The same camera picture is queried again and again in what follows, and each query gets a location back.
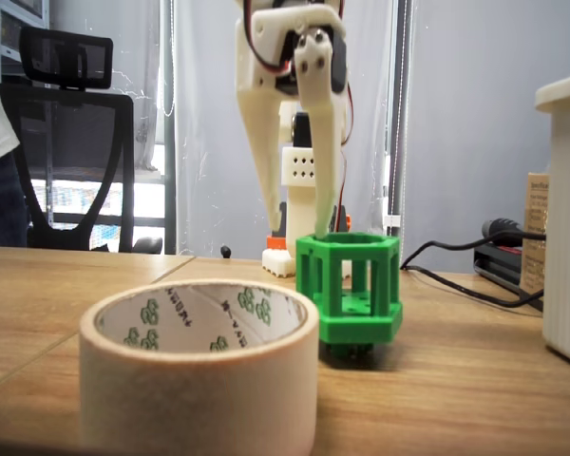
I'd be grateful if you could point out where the green hexagonal printed cage component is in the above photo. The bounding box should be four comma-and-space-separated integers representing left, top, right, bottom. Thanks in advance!
294, 231, 404, 357

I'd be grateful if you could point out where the beige tape roll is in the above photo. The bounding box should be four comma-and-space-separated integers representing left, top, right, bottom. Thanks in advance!
79, 278, 321, 456

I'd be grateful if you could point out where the black power plug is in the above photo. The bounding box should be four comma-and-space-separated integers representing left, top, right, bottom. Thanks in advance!
481, 217, 547, 248

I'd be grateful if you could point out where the grey metal shelf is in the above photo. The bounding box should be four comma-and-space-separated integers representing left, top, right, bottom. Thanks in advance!
0, 0, 51, 86

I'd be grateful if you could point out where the black mesh office chair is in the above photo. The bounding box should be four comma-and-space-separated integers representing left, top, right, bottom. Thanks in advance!
0, 26, 165, 254

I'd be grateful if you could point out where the white ribbed container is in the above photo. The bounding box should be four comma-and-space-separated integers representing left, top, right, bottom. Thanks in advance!
534, 70, 570, 371

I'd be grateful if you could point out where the black power strip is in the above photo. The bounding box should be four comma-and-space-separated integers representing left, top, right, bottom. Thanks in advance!
472, 237, 545, 313

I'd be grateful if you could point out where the black power cable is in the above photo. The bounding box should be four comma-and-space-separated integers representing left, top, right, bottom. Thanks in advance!
398, 237, 547, 309

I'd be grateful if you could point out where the brown cardboard box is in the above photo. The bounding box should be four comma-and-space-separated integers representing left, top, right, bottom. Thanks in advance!
520, 172, 551, 298

